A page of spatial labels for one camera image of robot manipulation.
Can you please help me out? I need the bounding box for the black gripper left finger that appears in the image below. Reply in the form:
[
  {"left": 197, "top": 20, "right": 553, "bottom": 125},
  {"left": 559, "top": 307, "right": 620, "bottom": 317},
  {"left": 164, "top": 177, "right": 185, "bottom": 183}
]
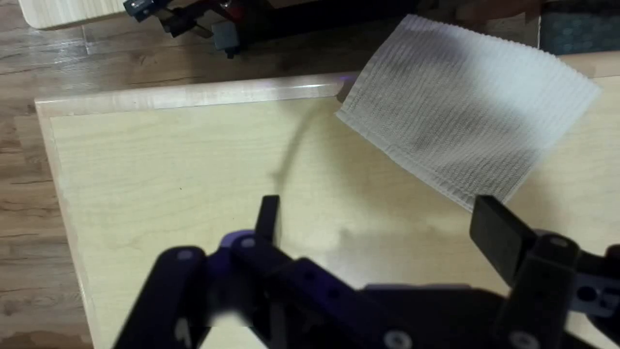
[{"left": 113, "top": 195, "right": 389, "bottom": 349}]

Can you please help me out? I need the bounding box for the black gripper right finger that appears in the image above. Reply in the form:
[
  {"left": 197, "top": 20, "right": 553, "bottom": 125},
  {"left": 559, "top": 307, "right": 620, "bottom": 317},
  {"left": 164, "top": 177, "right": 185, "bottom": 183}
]
[{"left": 468, "top": 195, "right": 620, "bottom": 349}]

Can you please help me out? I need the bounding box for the dark teal fabric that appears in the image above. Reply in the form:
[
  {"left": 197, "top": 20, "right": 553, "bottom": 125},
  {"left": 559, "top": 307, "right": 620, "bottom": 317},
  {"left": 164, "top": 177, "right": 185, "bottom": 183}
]
[{"left": 540, "top": 5, "right": 620, "bottom": 57}]

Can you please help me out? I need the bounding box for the black metal clamp stand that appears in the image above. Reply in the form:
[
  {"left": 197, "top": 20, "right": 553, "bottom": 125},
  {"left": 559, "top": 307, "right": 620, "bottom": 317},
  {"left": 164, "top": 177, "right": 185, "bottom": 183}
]
[{"left": 121, "top": 0, "right": 414, "bottom": 59}]

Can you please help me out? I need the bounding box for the white textured sheet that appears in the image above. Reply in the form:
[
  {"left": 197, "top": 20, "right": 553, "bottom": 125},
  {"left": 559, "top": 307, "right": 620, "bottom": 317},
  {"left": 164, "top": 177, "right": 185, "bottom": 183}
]
[{"left": 17, "top": 0, "right": 127, "bottom": 32}]

